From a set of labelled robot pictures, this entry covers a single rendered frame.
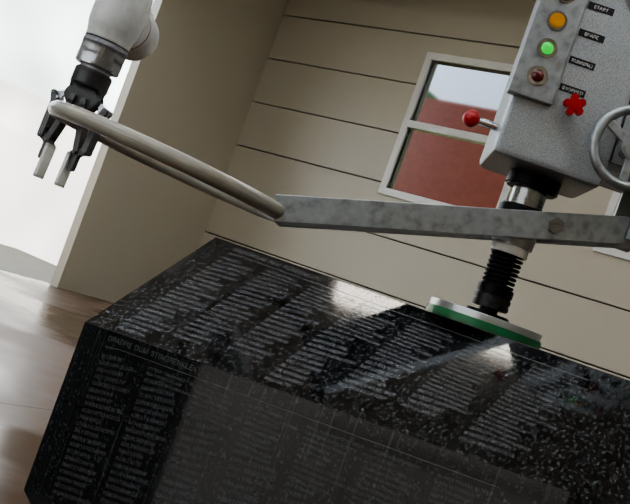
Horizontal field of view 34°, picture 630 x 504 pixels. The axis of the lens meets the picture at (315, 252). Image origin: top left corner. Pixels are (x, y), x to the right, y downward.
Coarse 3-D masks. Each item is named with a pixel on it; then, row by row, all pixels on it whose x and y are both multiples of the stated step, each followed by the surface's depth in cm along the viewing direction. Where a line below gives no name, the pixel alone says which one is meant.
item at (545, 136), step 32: (608, 0) 178; (608, 32) 178; (608, 64) 178; (512, 96) 179; (608, 96) 178; (512, 128) 178; (544, 128) 178; (576, 128) 178; (480, 160) 198; (512, 160) 180; (544, 160) 178; (576, 160) 177; (608, 160) 178; (544, 192) 185; (576, 192) 189
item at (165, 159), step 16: (64, 112) 174; (80, 112) 172; (96, 128) 169; (112, 128) 168; (128, 128) 168; (112, 144) 207; (128, 144) 168; (144, 144) 167; (160, 144) 167; (144, 160) 211; (160, 160) 168; (176, 160) 167; (192, 160) 168; (176, 176) 213; (192, 176) 169; (208, 176) 169; (224, 176) 171; (208, 192) 213; (224, 192) 172; (240, 192) 173; (256, 192) 175; (240, 208) 210; (256, 208) 178; (272, 208) 180
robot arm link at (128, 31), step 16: (96, 0) 196; (112, 0) 194; (128, 0) 194; (144, 0) 196; (96, 16) 195; (112, 16) 194; (128, 16) 195; (144, 16) 198; (96, 32) 195; (112, 32) 195; (128, 32) 196; (144, 32) 202; (128, 48) 198
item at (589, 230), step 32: (288, 224) 191; (320, 224) 184; (352, 224) 183; (384, 224) 183; (416, 224) 183; (448, 224) 183; (480, 224) 182; (512, 224) 182; (544, 224) 182; (576, 224) 182; (608, 224) 182
